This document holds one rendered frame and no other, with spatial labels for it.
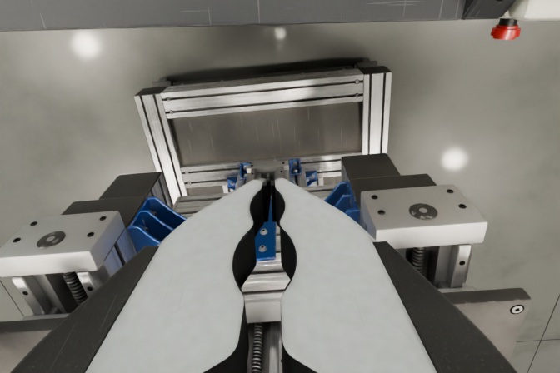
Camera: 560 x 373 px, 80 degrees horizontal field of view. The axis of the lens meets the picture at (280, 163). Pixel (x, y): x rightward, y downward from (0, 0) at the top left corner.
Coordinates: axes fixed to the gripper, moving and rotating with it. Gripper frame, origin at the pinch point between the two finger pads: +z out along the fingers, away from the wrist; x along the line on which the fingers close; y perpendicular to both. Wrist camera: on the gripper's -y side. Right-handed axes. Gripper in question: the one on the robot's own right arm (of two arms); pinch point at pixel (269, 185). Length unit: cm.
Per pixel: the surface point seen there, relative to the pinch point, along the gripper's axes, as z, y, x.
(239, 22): 26.3, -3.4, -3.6
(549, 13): 23.3, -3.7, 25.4
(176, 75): 121, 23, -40
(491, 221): 121, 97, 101
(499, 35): 40, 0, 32
